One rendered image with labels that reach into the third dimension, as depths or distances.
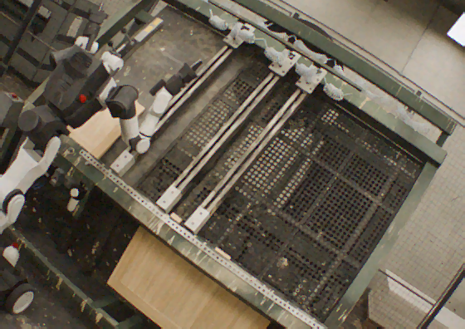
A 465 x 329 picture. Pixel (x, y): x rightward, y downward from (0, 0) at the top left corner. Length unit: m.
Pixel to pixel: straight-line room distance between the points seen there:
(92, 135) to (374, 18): 5.57
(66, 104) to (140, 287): 1.18
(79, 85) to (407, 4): 6.16
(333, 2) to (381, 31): 0.84
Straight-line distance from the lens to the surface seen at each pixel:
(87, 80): 2.40
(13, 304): 2.77
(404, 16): 7.85
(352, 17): 7.80
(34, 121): 2.38
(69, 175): 2.90
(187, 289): 2.91
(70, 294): 3.05
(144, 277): 3.01
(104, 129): 2.98
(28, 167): 2.54
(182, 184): 2.72
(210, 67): 3.09
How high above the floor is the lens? 1.72
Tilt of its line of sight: 9 degrees down
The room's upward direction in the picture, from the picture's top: 32 degrees clockwise
